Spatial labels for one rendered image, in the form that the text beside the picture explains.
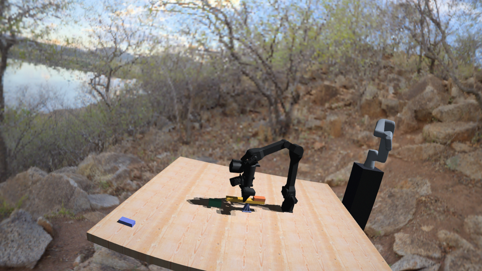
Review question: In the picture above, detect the green rectangular block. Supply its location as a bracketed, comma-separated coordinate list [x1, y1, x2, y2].
[209, 198, 222, 207]

